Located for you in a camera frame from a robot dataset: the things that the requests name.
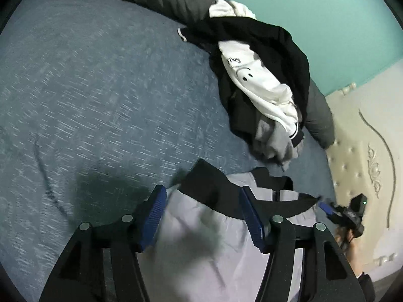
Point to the bed with blue sheet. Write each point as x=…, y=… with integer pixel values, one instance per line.
x=94, y=100

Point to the white printed garment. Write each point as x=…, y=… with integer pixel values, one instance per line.
x=252, y=75

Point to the light grey jacket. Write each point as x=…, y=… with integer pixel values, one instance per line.
x=195, y=226

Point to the heather grey garment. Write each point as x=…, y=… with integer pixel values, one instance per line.
x=270, y=141

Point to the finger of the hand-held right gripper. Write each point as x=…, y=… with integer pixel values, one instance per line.
x=326, y=208

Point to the cream tufted headboard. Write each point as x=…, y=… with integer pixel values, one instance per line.
x=355, y=151

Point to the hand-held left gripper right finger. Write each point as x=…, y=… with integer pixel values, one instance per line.
x=252, y=217

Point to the black garment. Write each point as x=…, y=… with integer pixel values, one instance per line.
x=270, y=41

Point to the person's right hand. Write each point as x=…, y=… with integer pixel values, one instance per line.
x=351, y=253

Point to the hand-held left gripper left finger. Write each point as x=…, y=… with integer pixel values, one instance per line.
x=154, y=214

